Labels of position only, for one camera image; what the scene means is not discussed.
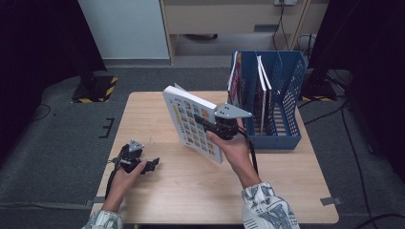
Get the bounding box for dark blue ragged-edge book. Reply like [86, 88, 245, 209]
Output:
[259, 56, 275, 133]

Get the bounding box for thick black floor cable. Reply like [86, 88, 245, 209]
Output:
[354, 213, 405, 229]

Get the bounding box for grey tape piece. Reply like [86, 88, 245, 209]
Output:
[85, 196, 109, 208]
[319, 196, 342, 207]

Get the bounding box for black stand base striped tape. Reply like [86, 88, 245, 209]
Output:
[71, 74, 118, 104]
[300, 68, 338, 103]

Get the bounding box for black red-print book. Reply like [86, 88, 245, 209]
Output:
[227, 52, 246, 108]

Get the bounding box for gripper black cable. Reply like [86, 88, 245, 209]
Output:
[104, 152, 128, 199]
[237, 125, 260, 177]

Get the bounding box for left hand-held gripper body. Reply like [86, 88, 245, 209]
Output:
[109, 138, 145, 175]

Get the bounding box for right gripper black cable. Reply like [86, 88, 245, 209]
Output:
[237, 125, 260, 177]

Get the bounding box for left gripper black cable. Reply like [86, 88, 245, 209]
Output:
[104, 152, 128, 199]

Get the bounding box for thin black floor cable loop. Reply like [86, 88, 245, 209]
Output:
[30, 103, 52, 122]

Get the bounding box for short black floor cable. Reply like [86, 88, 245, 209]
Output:
[302, 104, 345, 126]

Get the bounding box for person's right hand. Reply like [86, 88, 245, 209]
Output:
[205, 131, 256, 179]

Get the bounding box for black socket cable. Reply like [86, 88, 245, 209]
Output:
[271, 4, 290, 52]

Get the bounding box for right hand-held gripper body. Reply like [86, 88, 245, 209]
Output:
[204, 103, 253, 141]

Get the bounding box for white cabinet panel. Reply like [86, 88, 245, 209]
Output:
[77, 0, 170, 61]

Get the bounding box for thick white book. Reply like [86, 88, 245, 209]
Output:
[161, 83, 225, 165]

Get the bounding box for blue file rack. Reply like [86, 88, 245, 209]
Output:
[227, 50, 308, 151]

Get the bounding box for person's left hand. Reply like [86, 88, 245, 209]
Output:
[101, 159, 149, 213]

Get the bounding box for long black floor cable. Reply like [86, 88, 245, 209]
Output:
[340, 104, 372, 223]

